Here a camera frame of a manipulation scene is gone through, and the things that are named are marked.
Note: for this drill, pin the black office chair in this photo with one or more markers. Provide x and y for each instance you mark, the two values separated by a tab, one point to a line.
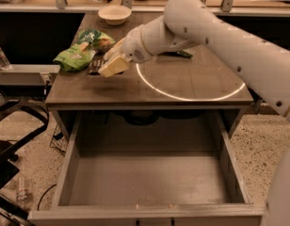
15	213

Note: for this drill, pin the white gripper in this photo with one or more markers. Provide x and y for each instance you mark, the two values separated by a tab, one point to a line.
133	46

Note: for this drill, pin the clear plastic water bottle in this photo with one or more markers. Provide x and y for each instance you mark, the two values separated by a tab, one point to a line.
4	63

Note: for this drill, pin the dark chocolate rxbar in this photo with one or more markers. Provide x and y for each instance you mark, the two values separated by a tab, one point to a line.
95	66

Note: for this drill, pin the grey cabinet with open drawer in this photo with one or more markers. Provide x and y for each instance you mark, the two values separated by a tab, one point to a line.
151	146

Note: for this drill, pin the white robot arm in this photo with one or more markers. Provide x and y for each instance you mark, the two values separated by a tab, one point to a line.
262	65

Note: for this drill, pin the green jalapeno chip bag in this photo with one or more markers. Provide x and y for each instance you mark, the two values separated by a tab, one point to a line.
179	54

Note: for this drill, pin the green rice chip bag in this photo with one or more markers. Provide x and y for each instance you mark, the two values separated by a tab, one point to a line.
89	43

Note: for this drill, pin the white paper bowl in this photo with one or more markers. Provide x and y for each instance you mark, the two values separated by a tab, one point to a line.
114	15

